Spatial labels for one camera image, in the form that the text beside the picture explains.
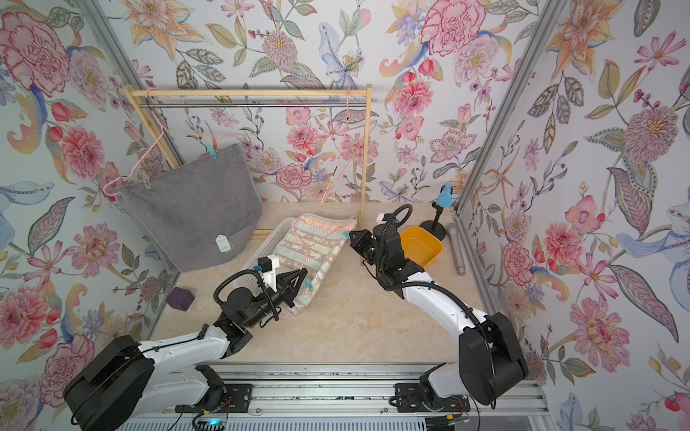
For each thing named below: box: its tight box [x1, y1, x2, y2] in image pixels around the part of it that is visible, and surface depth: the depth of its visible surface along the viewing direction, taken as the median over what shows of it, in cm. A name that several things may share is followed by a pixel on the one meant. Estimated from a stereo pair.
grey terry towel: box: [119, 143, 263, 273], surface depth 90 cm
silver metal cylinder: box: [446, 222, 467, 277], surface depth 107 cm
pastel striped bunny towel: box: [274, 213, 358, 317], surface depth 96 cm
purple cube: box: [165, 286, 195, 312], surface depth 90 cm
